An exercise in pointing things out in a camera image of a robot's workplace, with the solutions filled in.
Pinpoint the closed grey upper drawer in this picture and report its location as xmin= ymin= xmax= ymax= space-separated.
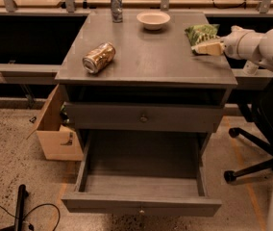
xmin=64 ymin=102 xmax=223 ymax=133

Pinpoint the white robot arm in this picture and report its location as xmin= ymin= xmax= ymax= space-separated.
xmin=192 ymin=26 xmax=273 ymax=231

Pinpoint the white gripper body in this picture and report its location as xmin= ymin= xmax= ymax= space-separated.
xmin=221 ymin=26 xmax=263 ymax=62

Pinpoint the open cardboard box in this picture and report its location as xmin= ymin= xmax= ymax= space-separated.
xmin=28 ymin=85 xmax=83 ymax=161

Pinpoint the gold crushed soda can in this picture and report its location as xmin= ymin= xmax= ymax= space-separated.
xmin=82 ymin=42 xmax=116 ymax=74

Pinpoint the black stand leg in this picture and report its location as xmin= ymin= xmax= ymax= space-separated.
xmin=0 ymin=184 xmax=29 ymax=231

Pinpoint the green jalapeno chip bag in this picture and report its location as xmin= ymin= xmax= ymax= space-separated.
xmin=185 ymin=24 xmax=220 ymax=55

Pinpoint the grey wooden drawer cabinet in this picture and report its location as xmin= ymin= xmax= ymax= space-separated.
xmin=54 ymin=9 xmax=238 ymax=218

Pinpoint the clear sanitizer pump bottle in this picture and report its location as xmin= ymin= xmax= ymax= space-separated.
xmin=243 ymin=61 xmax=259 ymax=76

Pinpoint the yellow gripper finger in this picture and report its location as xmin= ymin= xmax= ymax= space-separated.
xmin=194 ymin=42 xmax=224 ymax=56

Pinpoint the open grey lower drawer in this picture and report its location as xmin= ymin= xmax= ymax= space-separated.
xmin=62 ymin=130 xmax=221 ymax=217

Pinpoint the black office chair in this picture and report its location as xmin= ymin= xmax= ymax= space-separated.
xmin=224 ymin=78 xmax=273 ymax=183

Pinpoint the black floor cable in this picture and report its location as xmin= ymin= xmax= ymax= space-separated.
xmin=0 ymin=193 xmax=62 ymax=231

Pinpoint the white paper bowl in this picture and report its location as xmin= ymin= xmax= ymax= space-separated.
xmin=136 ymin=11 xmax=170 ymax=31

